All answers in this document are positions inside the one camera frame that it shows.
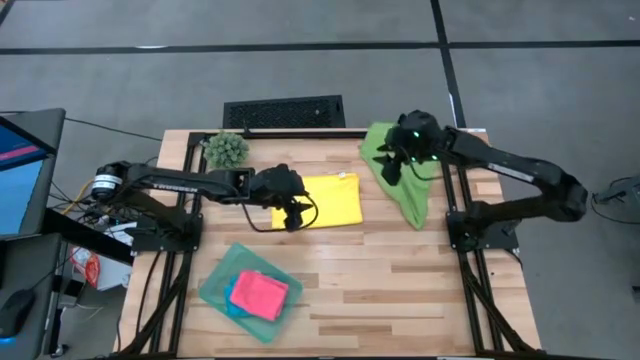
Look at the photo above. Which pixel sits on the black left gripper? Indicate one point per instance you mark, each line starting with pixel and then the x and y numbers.
pixel 277 185

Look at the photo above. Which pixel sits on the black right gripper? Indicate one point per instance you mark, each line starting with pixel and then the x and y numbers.
pixel 417 137

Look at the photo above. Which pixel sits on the yellow microfiber towel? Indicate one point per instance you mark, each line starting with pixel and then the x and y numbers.
pixel 335 200

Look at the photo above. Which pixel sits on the green microfiber towel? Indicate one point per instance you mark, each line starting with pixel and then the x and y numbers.
pixel 417 200

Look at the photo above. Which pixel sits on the pink microfiber towel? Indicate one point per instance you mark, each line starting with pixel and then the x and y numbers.
pixel 260 295

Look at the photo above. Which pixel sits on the translucent teal plastic bin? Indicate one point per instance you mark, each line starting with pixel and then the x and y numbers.
pixel 215 290

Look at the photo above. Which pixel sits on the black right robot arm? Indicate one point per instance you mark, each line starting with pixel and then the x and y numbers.
pixel 525 172

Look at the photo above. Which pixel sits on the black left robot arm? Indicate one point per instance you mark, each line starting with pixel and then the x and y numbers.
pixel 175 182

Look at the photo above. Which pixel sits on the green spiky artificial plant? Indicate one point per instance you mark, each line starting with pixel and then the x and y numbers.
pixel 226 149

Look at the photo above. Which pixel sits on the black floor vent grille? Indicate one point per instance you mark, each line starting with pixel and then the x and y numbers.
pixel 284 112

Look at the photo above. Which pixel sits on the red and white bag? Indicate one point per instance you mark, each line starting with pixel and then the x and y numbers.
pixel 92 270

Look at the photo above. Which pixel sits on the dark office desk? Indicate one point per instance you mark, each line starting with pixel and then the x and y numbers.
pixel 30 260

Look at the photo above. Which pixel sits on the computer monitor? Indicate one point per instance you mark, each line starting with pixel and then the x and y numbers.
pixel 22 175

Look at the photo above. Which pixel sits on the black computer mouse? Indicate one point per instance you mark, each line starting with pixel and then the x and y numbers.
pixel 15 312

